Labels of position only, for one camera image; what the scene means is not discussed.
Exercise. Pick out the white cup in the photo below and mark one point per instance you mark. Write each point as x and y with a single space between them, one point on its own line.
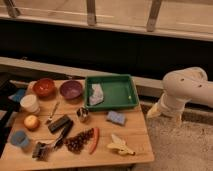
30 103

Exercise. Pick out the small metal cup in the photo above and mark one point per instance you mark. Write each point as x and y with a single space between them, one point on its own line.
82 114

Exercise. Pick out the purple bowl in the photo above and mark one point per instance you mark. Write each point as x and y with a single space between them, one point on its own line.
71 89

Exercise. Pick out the green plastic tray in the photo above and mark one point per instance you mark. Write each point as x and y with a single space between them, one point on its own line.
119 92

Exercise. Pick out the red chili pepper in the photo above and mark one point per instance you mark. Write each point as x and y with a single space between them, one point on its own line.
95 140

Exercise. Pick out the bunch of dark grapes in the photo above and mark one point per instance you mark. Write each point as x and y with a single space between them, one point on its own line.
75 144

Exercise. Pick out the apple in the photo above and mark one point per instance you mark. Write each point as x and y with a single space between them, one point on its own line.
31 122

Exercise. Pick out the wooden board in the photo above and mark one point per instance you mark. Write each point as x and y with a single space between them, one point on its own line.
134 132

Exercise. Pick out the black handled brush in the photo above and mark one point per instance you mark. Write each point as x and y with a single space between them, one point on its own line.
42 150

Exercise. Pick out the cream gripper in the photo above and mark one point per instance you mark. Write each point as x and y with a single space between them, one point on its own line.
153 112

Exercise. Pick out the blue cup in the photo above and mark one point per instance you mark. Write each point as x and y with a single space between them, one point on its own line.
19 139

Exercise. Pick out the white crumpled cloth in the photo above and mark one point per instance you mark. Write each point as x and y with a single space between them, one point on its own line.
97 95

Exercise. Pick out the metal spoon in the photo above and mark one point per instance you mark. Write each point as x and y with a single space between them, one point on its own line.
52 113

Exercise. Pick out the blue sponge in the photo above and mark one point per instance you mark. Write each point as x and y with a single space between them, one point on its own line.
117 118

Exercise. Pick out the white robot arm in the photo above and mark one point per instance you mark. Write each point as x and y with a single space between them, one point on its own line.
181 87

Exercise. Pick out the black rectangular block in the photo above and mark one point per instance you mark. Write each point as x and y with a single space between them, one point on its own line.
59 123

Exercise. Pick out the peeled banana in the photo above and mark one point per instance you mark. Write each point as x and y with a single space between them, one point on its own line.
120 146

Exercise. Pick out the red bowl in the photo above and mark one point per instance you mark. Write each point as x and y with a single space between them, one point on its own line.
44 87

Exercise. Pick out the blue cloth at left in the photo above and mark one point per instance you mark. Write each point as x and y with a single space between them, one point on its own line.
18 95

